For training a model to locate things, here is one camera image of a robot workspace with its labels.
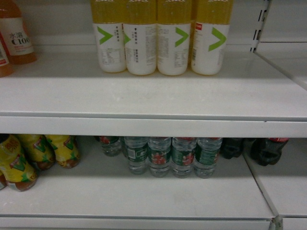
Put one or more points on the clear water bottle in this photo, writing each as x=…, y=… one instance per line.
x=206, y=156

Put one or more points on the water bottle red players label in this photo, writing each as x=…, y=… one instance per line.
x=159, y=153

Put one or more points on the water bottle barcode label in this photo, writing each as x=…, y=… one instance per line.
x=137, y=151

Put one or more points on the water bottle right back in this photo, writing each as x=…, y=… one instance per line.
x=182, y=156

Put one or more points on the water bottle far left back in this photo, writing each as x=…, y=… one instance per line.
x=111, y=145

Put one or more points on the white metal shelf board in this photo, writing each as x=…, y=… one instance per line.
x=101, y=193

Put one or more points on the white upper shelf board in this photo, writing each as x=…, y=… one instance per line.
x=65, y=92

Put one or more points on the cola bottle right shelf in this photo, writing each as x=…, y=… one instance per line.
x=267, y=151

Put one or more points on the white right shelf board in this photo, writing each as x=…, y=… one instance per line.
x=284, y=185

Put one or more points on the white slotted shelf upright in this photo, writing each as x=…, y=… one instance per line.
x=258, y=14

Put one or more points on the cola bottle red label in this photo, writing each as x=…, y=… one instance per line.
x=232, y=147

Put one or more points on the yellow lemon tea bottle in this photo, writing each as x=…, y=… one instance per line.
x=65, y=149
x=37, y=150
x=18, y=172

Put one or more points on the yellow white juice bottle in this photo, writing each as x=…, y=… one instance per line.
x=140, y=36
x=108, y=16
x=174, y=24
x=210, y=35

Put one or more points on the orange C100 drink bottle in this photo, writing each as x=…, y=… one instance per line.
x=14, y=34

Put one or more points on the orange drink bottle left edge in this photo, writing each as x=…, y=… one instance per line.
x=6, y=68

